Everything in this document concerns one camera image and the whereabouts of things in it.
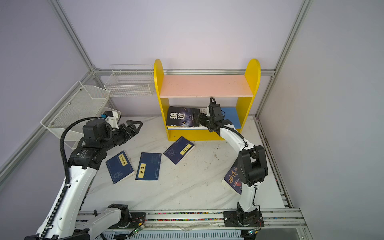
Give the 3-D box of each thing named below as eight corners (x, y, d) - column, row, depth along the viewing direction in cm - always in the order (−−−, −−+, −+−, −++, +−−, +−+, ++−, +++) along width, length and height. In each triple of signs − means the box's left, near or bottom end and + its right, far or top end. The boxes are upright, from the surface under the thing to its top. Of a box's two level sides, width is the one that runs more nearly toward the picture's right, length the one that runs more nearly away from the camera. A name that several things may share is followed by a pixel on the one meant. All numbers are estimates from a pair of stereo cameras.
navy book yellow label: (135, 180, 89) (133, 178, 86) (142, 153, 100) (141, 151, 98) (158, 180, 89) (157, 179, 87) (163, 154, 101) (162, 151, 98)
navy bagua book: (164, 154, 100) (163, 152, 98) (182, 138, 109) (182, 135, 107) (176, 165, 95) (175, 163, 93) (195, 147, 104) (195, 144, 102)
